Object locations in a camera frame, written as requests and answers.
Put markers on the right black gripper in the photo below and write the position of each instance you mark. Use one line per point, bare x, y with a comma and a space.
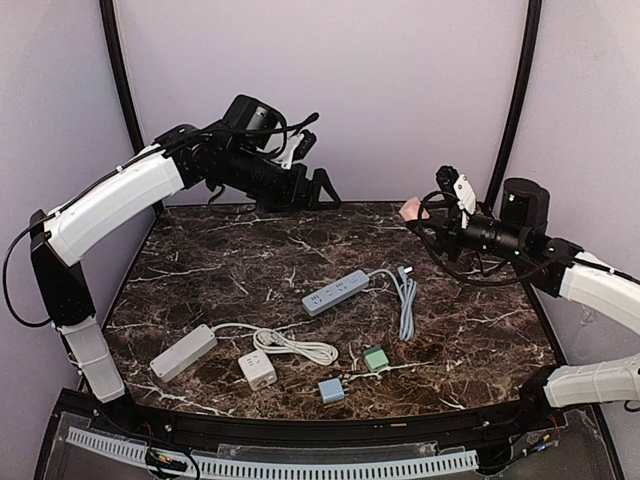
450, 232

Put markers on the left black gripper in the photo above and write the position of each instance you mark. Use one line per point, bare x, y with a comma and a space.
293, 197

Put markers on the pink plug adapter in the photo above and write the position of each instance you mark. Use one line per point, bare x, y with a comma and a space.
410, 209

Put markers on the blue-grey power strip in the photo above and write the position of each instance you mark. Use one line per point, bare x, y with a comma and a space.
333, 294

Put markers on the green plug adapter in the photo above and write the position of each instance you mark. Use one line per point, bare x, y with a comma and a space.
375, 359

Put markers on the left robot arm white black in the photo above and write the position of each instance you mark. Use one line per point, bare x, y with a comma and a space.
175, 161

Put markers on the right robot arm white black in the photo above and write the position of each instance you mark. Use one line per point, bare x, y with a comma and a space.
555, 266

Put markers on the blue plug adapter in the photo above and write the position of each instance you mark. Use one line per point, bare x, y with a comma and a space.
331, 390

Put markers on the white power strip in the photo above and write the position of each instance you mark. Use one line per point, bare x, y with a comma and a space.
177, 358

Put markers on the white cube socket adapter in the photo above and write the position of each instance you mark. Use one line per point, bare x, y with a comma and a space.
257, 369

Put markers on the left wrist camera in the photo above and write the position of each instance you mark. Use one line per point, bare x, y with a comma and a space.
250, 114

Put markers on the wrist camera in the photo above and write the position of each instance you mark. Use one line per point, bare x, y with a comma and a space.
250, 114
525, 204

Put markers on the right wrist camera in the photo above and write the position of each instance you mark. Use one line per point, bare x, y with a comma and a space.
525, 204

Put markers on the black front frame rail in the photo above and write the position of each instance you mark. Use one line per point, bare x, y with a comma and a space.
482, 428

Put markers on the white slotted cable duct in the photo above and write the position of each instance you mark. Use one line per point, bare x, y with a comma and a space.
167, 464

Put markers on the right black frame post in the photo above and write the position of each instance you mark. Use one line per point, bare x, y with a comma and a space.
525, 62

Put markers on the black frame post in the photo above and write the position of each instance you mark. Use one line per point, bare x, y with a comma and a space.
119, 73
525, 62

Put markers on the left black frame post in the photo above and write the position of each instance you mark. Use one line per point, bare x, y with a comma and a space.
119, 73

